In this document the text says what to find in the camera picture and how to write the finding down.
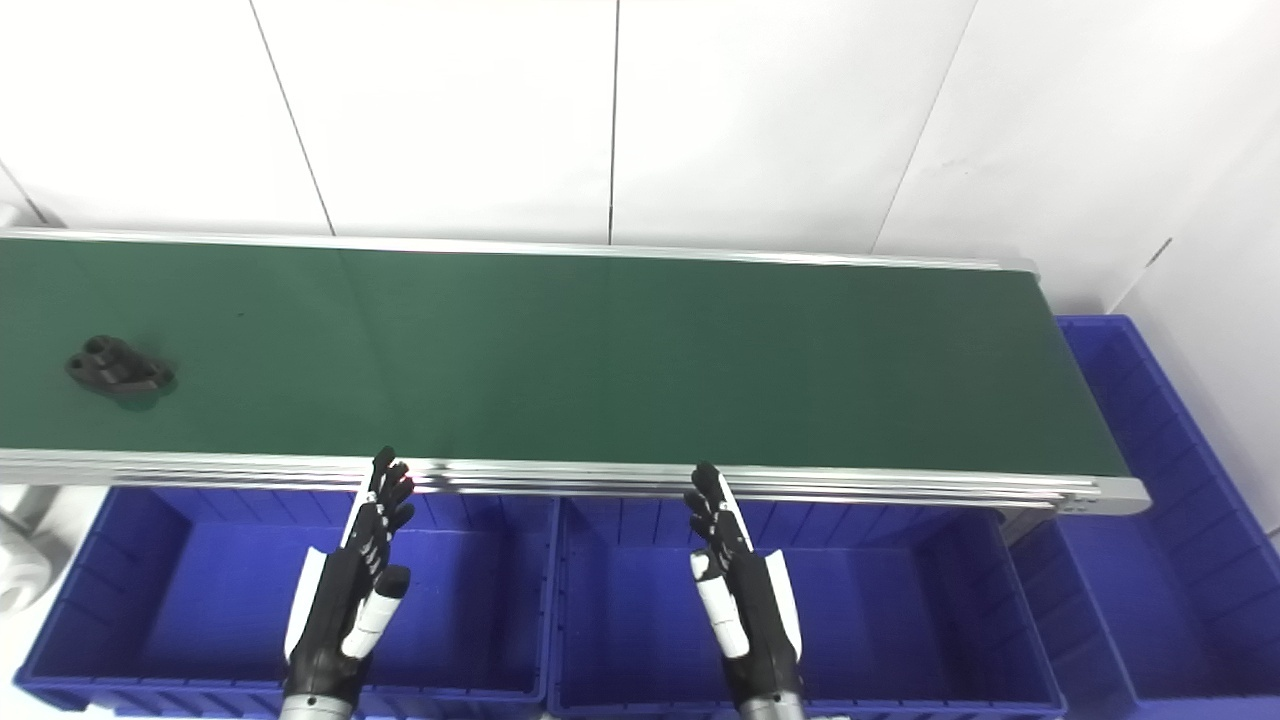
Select green conveyor belt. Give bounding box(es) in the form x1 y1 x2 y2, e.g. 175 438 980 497
0 228 1153 517

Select black flange bearing part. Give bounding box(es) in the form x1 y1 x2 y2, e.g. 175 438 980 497
65 336 178 399

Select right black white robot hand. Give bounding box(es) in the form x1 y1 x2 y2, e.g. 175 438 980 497
685 461 806 706

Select blue plastic bin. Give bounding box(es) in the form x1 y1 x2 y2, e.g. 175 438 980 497
548 497 1068 720
14 486 558 720
1008 315 1280 707

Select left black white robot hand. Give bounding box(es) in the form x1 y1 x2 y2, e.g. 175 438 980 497
283 447 417 706

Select white plastic housing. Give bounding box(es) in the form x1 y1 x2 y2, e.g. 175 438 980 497
0 485 107 614

